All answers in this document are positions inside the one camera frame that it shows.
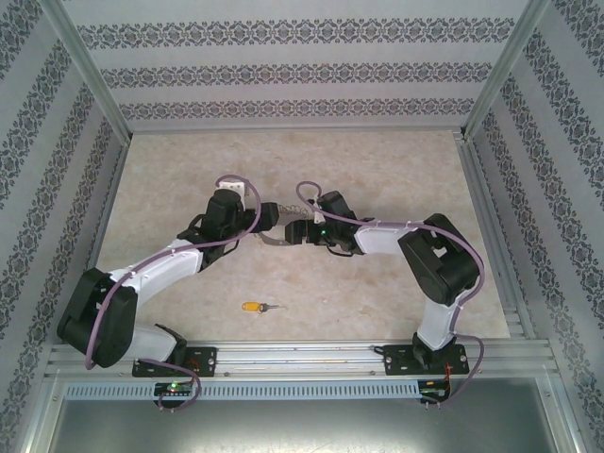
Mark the key with yellow tag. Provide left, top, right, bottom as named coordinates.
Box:
left=241, top=301, right=288, bottom=315

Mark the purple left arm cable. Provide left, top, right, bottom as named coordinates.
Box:
left=83, top=175, right=263, bottom=411

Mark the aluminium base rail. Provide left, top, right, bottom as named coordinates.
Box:
left=46, top=339, right=553, bottom=378

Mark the grey metal sheet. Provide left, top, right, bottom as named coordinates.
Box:
left=44, top=377, right=584, bottom=453

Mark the aluminium frame post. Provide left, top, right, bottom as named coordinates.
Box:
left=463, top=0, right=552, bottom=142
left=40, top=0, right=133, bottom=143

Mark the circuit board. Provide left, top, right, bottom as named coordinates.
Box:
left=154, top=381, right=197, bottom=397
left=421, top=379, right=452, bottom=402

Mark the right circuit board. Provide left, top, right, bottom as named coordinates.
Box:
left=421, top=379, right=452, bottom=402

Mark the aluminium table side rail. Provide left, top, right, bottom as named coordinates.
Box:
left=65, top=134, right=133, bottom=344
left=452, top=131, right=537, bottom=341

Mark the left circuit board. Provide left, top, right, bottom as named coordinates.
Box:
left=154, top=381, right=197, bottom=397

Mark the grey slotted cable duct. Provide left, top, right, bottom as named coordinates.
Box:
left=63, top=380, right=421, bottom=401

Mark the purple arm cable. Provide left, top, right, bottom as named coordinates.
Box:
left=294, top=181, right=487, bottom=410
left=83, top=175, right=263, bottom=411

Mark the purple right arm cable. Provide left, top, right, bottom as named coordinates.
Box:
left=294, top=181, right=487, bottom=410

